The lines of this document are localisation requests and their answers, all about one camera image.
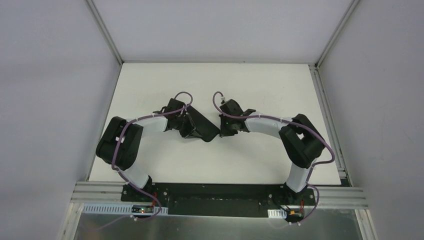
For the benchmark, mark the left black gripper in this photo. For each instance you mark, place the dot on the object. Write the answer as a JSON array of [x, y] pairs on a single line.
[[191, 125]]

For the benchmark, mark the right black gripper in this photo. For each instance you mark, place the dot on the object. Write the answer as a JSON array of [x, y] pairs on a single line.
[[226, 124]]

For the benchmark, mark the black zip tool case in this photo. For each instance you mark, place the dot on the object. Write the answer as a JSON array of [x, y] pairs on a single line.
[[199, 127]]

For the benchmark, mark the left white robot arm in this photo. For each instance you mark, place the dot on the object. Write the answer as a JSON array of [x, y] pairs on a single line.
[[120, 143]]

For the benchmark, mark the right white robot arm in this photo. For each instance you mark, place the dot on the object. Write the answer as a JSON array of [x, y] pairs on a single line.
[[299, 137]]

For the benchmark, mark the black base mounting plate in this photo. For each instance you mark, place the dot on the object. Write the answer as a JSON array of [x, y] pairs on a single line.
[[221, 200]]

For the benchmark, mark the right white cable duct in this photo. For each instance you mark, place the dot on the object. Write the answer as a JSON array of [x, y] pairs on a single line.
[[276, 214]]

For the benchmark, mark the white cable duct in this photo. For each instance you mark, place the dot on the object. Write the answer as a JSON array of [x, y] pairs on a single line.
[[123, 209], [276, 214]]

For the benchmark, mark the left white cable duct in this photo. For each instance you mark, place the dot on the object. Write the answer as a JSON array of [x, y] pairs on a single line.
[[123, 209]]

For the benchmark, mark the aluminium frame rail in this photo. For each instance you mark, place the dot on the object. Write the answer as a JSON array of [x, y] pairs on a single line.
[[331, 197]]

